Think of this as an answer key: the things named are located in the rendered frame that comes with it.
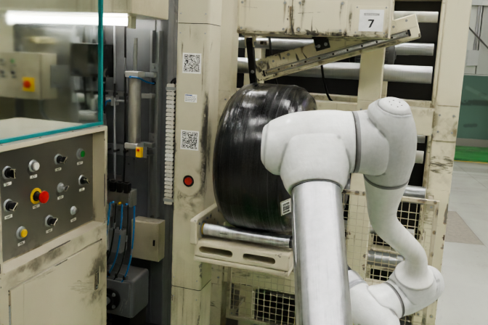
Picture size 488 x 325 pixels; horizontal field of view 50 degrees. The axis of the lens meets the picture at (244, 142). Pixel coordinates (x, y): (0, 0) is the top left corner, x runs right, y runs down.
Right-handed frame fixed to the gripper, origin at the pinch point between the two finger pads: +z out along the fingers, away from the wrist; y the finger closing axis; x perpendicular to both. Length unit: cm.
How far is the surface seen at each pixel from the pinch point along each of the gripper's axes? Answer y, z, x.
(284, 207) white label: -0.9, 12.9, -0.9
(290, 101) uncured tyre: -26.3, 32.9, 14.8
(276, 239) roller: 15.0, 15.0, -4.2
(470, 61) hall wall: 430, 539, 676
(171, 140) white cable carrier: -6, 63, -23
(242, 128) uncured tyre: -23.3, 32.9, -4.1
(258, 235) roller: 14.9, 19.8, -9.0
